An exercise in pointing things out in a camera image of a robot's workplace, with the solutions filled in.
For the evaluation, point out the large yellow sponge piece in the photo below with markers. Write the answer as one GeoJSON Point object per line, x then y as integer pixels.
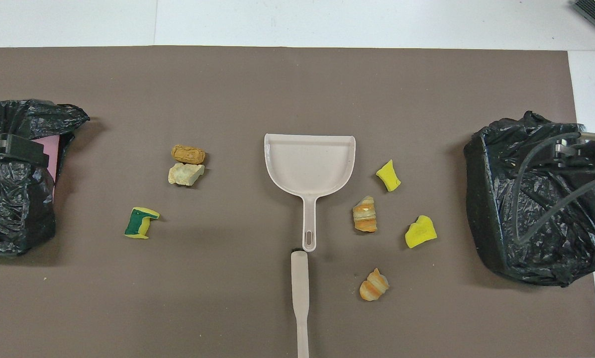
{"type": "Point", "coordinates": [419, 232]}

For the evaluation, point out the beige plastic dustpan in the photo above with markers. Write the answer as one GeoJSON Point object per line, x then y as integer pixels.
{"type": "Point", "coordinates": [307, 164]}

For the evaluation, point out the brown table mat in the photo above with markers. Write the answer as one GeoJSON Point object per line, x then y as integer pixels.
{"type": "Point", "coordinates": [178, 298]}

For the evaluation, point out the small yellow sponge wedge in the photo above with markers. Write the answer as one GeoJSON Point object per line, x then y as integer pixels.
{"type": "Point", "coordinates": [388, 176]}

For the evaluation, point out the black bag lined bin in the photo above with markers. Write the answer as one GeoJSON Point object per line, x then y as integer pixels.
{"type": "Point", "coordinates": [496, 223]}

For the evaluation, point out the green and yellow sponge piece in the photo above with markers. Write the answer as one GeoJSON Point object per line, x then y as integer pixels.
{"type": "Point", "coordinates": [138, 223]}

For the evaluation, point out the pink bin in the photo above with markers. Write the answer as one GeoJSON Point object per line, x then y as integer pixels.
{"type": "Point", "coordinates": [49, 149]}

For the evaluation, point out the orange striped croissant toy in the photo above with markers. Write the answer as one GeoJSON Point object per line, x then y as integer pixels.
{"type": "Point", "coordinates": [373, 286]}
{"type": "Point", "coordinates": [365, 216]}

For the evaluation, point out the brown sponge chunk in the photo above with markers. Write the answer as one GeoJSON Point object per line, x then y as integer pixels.
{"type": "Point", "coordinates": [188, 154]}

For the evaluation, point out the black bag over pink bin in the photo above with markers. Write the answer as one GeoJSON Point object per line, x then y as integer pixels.
{"type": "Point", "coordinates": [9, 209]}

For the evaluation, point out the cream sponge chunk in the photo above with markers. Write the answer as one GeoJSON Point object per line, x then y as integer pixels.
{"type": "Point", "coordinates": [184, 174]}

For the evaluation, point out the beige hand brush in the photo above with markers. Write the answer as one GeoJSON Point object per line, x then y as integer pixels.
{"type": "Point", "coordinates": [300, 283]}

